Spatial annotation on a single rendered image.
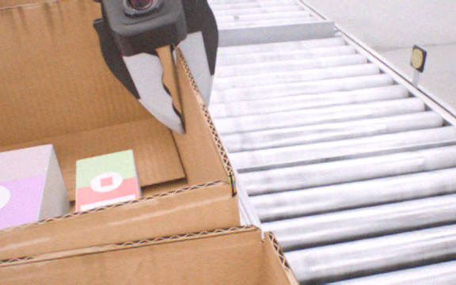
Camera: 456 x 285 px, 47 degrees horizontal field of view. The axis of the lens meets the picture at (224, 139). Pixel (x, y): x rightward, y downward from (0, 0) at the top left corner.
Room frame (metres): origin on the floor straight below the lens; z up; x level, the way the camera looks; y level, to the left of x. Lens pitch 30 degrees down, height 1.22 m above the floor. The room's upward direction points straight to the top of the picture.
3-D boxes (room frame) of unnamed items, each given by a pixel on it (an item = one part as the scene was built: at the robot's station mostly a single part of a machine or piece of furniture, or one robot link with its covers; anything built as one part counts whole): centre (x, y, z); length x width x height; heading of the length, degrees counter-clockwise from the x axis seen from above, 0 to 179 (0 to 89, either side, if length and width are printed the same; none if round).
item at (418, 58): (1.05, -0.42, 0.78); 0.05 x 0.01 x 0.11; 13
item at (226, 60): (1.24, -0.10, 0.72); 0.52 x 0.05 x 0.05; 103
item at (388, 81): (1.05, -0.14, 0.72); 0.52 x 0.05 x 0.05; 103
